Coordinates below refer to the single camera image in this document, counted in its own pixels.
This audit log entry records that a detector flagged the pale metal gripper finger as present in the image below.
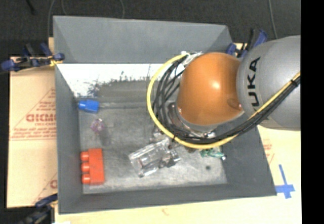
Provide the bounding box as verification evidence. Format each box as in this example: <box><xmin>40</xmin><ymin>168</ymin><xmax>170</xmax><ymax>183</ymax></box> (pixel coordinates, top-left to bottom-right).
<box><xmin>128</xmin><ymin>139</ymin><xmax>170</xmax><ymax>166</ymax></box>
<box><xmin>137</xmin><ymin>151</ymin><xmax>182</xmax><ymax>178</ymax></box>

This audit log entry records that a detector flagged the red toy building brick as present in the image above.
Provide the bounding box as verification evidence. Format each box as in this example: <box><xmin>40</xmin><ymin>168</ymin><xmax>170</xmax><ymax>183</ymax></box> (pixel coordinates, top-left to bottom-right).
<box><xmin>80</xmin><ymin>148</ymin><xmax>105</xmax><ymax>186</ymax></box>

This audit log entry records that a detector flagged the small clear purple object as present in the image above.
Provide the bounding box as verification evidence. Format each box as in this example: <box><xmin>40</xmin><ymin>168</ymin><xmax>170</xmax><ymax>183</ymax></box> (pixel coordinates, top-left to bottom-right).
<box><xmin>90</xmin><ymin>118</ymin><xmax>105</xmax><ymax>135</ymax></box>

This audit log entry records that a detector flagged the grey metal bin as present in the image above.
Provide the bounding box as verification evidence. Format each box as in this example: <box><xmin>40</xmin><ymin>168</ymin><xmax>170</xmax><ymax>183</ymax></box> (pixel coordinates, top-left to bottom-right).
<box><xmin>52</xmin><ymin>15</ymin><xmax>277</xmax><ymax>213</ymax></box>

